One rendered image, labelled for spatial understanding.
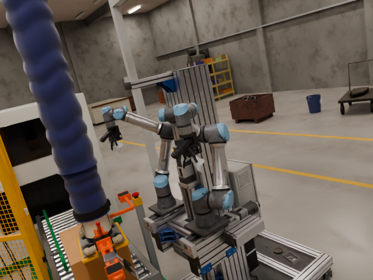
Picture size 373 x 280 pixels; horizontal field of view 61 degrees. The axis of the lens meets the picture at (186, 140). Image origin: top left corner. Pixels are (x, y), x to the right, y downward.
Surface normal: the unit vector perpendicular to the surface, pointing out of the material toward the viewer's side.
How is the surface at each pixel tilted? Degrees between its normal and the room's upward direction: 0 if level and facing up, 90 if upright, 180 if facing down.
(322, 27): 90
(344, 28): 90
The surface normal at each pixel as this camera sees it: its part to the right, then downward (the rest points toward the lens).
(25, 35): -0.17, 0.05
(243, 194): 0.58, 0.07
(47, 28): 0.77, -0.23
